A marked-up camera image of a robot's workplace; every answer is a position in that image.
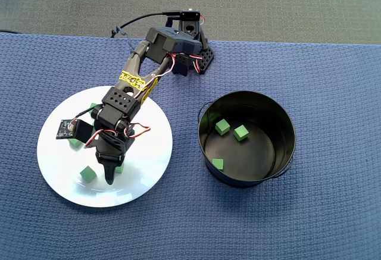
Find black base cable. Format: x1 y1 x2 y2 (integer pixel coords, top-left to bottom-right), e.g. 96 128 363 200
110 10 182 39

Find black metal bucket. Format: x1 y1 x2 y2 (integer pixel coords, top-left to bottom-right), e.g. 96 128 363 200
197 90 298 189

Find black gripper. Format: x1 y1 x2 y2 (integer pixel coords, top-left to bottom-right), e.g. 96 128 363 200
89 128 136 186

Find white round plate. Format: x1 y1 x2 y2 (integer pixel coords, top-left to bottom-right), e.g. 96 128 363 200
36 85 174 208

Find blue woven tablecloth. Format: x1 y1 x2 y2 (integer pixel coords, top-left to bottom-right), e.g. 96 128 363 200
0 32 381 260

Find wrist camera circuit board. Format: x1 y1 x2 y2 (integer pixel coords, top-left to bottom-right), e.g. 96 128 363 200
55 119 95 144

